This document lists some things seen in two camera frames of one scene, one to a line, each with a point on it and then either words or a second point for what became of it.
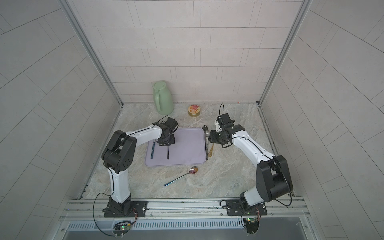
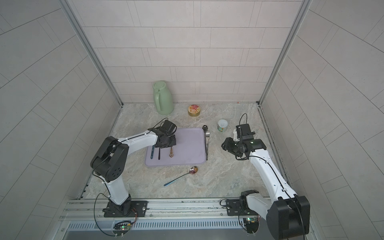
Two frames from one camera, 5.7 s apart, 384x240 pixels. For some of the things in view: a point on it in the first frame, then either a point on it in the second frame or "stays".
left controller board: [121, 228] stays
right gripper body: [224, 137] to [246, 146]
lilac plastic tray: [189, 148] stays
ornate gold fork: [210, 153] to [171, 154]
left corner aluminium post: [91, 49] stays
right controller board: [252, 224] stays
